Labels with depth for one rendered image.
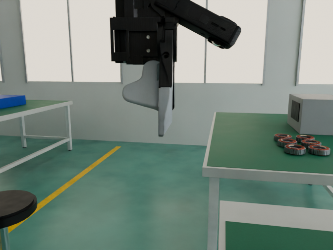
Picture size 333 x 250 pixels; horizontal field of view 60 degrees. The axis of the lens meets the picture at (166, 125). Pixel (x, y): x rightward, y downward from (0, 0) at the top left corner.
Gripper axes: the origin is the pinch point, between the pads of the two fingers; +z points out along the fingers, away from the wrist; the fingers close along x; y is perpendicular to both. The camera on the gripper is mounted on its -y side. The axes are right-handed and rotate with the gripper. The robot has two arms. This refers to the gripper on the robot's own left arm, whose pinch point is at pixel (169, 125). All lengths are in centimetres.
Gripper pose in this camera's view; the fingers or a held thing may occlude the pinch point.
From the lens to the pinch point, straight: 40.4
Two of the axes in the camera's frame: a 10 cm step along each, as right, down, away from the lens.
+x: -0.5, 1.9, -9.8
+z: 0.0, 9.8, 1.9
